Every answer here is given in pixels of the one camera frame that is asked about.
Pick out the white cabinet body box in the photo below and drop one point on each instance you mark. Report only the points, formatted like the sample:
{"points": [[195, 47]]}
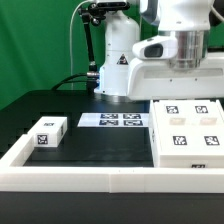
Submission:
{"points": [[179, 161]]}

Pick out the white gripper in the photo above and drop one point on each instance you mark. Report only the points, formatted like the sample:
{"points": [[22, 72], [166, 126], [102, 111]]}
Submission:
{"points": [[175, 66]]}

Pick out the white cabinet top block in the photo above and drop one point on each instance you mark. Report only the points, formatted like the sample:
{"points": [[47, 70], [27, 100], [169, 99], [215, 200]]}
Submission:
{"points": [[48, 131]]}

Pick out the white U-shaped fence frame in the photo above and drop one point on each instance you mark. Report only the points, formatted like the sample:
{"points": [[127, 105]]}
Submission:
{"points": [[16, 176]]}

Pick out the white marker base sheet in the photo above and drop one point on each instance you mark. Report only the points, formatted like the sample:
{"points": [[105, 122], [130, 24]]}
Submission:
{"points": [[119, 120]]}

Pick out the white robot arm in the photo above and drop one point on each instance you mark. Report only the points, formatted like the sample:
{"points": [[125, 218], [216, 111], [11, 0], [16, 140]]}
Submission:
{"points": [[169, 16]]}

